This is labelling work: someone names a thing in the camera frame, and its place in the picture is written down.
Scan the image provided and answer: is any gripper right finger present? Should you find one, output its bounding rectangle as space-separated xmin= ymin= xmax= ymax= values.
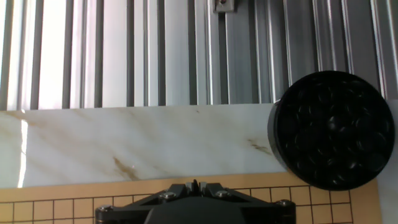
xmin=198 ymin=182 xmax=296 ymax=224

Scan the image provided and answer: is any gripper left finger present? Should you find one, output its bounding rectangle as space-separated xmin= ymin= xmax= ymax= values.
xmin=95 ymin=182 xmax=193 ymax=224

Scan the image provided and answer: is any silver camera mounting bracket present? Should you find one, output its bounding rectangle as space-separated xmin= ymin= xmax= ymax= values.
xmin=213 ymin=0 xmax=236 ymax=14

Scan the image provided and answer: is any white marble pattern mat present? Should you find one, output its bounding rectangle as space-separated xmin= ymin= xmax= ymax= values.
xmin=0 ymin=99 xmax=398 ymax=224

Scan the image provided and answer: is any tan go board mat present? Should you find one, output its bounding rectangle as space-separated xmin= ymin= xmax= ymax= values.
xmin=0 ymin=171 xmax=382 ymax=224

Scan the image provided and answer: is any black round stone bowl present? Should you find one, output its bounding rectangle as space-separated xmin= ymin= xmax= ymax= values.
xmin=267 ymin=70 xmax=396 ymax=191

